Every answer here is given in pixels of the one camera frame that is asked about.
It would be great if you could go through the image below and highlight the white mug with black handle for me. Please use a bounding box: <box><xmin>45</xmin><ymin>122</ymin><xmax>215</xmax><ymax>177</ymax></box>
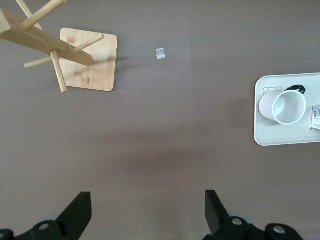
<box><xmin>258</xmin><ymin>84</ymin><xmax>308</xmax><ymax>125</ymax></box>

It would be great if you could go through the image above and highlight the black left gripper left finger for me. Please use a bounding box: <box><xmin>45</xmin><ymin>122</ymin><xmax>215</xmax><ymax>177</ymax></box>
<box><xmin>0</xmin><ymin>191</ymin><xmax>93</xmax><ymax>240</ymax></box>

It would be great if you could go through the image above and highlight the cream tray with bear print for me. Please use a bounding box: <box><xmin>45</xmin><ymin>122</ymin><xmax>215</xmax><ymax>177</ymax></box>
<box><xmin>253</xmin><ymin>72</ymin><xmax>320</xmax><ymax>147</ymax></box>

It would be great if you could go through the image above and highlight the wooden mug tree rack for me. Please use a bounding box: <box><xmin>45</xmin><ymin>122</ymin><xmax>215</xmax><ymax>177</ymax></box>
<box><xmin>0</xmin><ymin>0</ymin><xmax>119</xmax><ymax>94</ymax></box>

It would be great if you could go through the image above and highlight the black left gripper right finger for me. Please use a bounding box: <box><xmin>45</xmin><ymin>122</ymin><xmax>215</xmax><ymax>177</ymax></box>
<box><xmin>203</xmin><ymin>189</ymin><xmax>305</xmax><ymax>240</ymax></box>

